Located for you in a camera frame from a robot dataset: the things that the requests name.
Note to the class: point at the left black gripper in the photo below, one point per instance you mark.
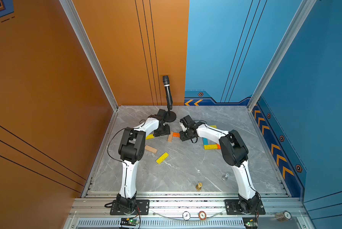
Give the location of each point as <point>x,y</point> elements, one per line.
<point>167,132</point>

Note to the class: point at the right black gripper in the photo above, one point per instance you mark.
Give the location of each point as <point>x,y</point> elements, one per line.
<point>182,138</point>

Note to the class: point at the tan block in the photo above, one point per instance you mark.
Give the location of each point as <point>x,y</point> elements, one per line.
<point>151,149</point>
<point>170,137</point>

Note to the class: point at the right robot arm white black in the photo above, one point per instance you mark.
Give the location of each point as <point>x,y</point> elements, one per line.
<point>235,153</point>

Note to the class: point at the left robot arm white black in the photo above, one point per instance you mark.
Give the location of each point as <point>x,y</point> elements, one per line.
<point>131,151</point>

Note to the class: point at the black microphone on stand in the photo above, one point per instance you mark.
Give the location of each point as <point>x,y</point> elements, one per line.
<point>171,116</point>

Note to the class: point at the yellow block diagonal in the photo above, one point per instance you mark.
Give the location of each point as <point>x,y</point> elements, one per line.
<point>162,158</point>

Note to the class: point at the brass cylinder weight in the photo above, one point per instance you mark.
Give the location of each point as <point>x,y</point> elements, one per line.
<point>198,186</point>

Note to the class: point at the silver cylinder weight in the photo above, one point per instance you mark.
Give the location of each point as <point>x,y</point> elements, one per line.
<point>225,176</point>

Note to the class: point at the copper round disc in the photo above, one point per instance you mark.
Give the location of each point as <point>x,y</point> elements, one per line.
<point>202,215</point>

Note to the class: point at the white round disc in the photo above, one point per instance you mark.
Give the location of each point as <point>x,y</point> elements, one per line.
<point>186,215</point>

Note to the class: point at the left green circuit board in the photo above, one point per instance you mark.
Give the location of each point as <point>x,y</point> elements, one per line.
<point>128,222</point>

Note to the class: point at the green circuit board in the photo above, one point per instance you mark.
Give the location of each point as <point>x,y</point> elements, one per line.
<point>128,222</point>
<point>250,223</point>

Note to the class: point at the right green circuit board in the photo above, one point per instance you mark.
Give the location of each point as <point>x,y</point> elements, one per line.
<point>250,223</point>

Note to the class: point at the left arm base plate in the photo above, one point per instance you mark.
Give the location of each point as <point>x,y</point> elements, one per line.
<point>141,206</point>

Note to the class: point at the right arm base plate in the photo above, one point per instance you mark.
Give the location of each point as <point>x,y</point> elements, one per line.
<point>241,207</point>

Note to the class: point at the aluminium front rail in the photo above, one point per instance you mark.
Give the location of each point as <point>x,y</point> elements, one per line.
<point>170,204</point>

